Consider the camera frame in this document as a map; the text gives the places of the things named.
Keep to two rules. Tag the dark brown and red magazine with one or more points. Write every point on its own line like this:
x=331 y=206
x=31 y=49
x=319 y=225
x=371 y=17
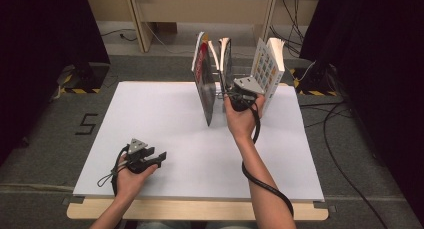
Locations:
x=205 y=85

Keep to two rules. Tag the light wooden table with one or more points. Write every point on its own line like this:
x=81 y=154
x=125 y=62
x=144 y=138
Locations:
x=200 y=210

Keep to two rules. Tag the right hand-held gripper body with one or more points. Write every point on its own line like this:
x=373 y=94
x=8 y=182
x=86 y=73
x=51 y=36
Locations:
x=246 y=87

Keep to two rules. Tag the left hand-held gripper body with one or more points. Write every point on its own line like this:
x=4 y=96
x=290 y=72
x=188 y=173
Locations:
x=137 y=147

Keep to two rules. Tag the person's left hand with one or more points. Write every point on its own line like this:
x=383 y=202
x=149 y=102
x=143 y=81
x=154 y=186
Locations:
x=131 y=185

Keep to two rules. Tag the person's right hand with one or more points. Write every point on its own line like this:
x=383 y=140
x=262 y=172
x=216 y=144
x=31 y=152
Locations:
x=243 y=122

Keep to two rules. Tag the beige wooden desk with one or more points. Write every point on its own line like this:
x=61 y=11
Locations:
x=166 y=9

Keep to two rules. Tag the stand base with hazard tape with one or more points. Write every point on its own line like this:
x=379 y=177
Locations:
x=316 y=84
x=90 y=77

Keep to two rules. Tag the white book with colourful pictures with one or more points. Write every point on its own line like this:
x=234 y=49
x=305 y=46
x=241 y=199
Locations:
x=270 y=65

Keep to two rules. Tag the purple magazine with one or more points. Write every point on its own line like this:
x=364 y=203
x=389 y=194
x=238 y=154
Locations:
x=226 y=65

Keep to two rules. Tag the clear acrylic book rack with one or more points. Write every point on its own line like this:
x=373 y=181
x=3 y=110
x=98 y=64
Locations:
x=219 y=105

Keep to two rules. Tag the black curtain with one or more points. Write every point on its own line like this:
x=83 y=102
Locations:
x=40 y=55
x=376 y=55

